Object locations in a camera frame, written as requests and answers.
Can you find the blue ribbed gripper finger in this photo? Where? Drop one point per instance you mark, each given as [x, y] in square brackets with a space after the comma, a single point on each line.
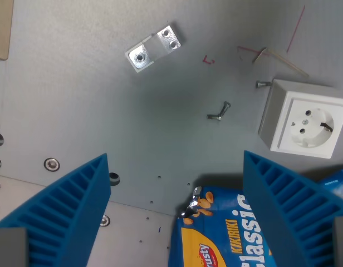
[294, 211]
[63, 205]

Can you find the round countersunk table screw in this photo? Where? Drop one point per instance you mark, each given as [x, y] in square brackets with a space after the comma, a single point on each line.
[51, 164]
[105, 220]

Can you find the blue peanut snack bag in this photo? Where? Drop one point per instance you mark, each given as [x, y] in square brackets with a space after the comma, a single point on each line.
[221, 231]

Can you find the small dark socket screw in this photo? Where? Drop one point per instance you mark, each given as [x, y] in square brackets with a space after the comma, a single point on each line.
[262, 84]
[214, 117]
[225, 108]

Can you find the white wall power socket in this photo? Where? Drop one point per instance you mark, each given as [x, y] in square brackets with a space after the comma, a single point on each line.
[302, 119]

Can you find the aluminium angle bracket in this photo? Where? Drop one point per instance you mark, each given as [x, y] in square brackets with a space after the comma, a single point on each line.
[154, 48]

